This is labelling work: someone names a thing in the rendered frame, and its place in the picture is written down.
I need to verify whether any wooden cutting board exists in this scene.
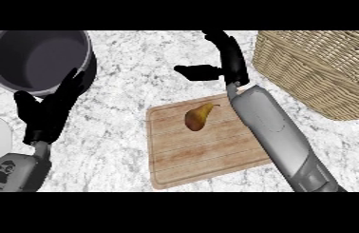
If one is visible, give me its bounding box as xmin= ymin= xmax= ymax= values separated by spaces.
xmin=145 ymin=87 xmax=273 ymax=191

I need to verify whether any wicker basket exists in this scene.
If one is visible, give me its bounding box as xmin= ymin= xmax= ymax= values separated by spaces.
xmin=251 ymin=29 xmax=359 ymax=122

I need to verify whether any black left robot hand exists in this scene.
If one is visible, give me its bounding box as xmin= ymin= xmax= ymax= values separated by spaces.
xmin=13 ymin=68 xmax=89 ymax=146

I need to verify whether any brown yellow pear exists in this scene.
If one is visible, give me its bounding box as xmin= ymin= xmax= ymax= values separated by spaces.
xmin=183 ymin=103 xmax=222 ymax=132

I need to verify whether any white plate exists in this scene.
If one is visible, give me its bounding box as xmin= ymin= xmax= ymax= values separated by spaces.
xmin=0 ymin=117 xmax=13 ymax=155

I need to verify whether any dark grey pot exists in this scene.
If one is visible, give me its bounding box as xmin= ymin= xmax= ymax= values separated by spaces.
xmin=0 ymin=29 xmax=97 ymax=99

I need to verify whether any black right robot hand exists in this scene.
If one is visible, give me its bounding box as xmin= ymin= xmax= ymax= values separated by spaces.
xmin=173 ymin=29 xmax=251 ymax=87

